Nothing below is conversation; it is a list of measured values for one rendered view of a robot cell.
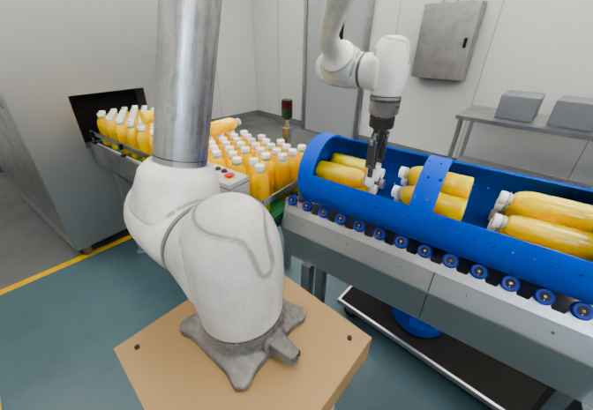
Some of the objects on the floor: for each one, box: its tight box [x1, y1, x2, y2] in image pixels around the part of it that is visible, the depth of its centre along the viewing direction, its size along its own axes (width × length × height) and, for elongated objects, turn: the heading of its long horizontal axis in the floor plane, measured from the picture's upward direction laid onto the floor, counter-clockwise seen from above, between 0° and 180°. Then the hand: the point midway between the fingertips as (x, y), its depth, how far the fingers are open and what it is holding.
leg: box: [314, 268, 327, 303], centre depth 154 cm, size 6×6×63 cm
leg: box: [301, 262, 315, 295], centre depth 144 cm, size 6×6×63 cm
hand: (372, 175), depth 93 cm, fingers closed on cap, 4 cm apart
